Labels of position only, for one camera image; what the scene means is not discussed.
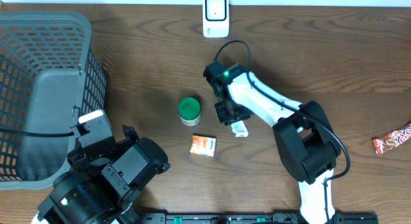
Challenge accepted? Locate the small orange snack packet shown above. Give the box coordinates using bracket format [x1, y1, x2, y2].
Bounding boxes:
[189, 135, 216, 157]

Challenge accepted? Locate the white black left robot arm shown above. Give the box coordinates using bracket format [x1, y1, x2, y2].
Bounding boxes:
[32, 125, 170, 223]

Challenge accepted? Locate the green lid jar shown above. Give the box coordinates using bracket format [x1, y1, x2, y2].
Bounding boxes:
[179, 97, 201, 126]

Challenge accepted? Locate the red chocolate bar wrapper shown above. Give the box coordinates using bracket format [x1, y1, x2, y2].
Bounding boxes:
[372, 123, 410, 156]

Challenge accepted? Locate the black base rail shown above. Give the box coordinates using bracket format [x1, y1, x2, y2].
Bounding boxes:
[139, 212, 379, 224]

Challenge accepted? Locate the grey plastic basket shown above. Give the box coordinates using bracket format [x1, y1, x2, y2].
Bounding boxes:
[1, 11, 107, 190]

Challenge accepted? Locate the white barcode scanner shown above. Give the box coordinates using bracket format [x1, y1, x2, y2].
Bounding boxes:
[202, 0, 230, 39]

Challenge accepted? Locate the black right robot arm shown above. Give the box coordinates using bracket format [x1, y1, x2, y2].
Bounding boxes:
[203, 61, 342, 223]

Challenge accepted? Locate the white green carton box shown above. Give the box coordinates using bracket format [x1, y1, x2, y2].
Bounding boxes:
[231, 121, 249, 137]

